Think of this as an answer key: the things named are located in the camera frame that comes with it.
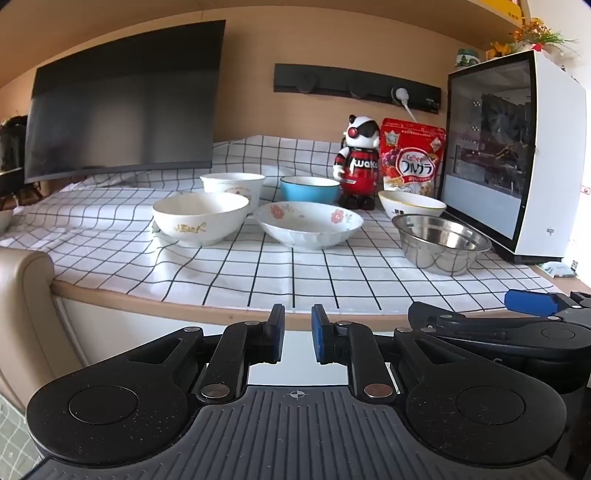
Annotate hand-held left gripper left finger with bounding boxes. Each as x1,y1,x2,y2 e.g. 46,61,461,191
124,304,286,408

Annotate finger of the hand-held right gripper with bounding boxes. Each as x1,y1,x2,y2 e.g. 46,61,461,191
504,289,591,325
408,301,543,346

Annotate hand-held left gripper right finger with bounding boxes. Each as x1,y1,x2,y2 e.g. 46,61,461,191
311,304,468,408

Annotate stainless steel bowl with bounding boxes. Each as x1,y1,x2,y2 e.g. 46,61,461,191
392,214,493,277

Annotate white floral bowl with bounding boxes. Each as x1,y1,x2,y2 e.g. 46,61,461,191
254,201,365,251

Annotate white bowl yellow rim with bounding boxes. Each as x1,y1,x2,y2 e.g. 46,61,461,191
378,190,448,222

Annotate wide white bowl gold print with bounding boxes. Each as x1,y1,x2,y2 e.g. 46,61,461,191
152,191,250,247

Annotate blue bowl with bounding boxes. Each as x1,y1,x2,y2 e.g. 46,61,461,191
280,175,341,206

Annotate tall white bowl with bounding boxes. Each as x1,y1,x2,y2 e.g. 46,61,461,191
200,172,266,216

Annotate white glass computer case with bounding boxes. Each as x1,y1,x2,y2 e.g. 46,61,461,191
436,48,587,265

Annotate red cereal bag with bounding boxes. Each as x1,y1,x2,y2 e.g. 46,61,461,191
379,117,448,200

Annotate red panda robot toy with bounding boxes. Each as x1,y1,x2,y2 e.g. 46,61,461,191
334,114,380,210

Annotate white checkered tablecloth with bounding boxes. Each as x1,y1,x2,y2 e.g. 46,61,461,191
0,135,567,311

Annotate green and white packet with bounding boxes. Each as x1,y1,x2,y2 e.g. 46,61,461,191
455,47,481,70

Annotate beige chair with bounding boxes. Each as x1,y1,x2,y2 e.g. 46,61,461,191
0,247,93,408

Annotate yellow artificial flowers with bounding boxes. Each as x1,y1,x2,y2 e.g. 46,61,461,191
488,16,580,59

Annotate black flat monitor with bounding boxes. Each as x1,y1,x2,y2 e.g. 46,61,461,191
23,19,227,184

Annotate yellow book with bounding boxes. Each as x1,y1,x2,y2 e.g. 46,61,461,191
501,0,532,22

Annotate white plug with cable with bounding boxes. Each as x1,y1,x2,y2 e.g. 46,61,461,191
392,87,419,123

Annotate black wall power rail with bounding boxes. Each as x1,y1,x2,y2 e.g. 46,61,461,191
273,64,441,112

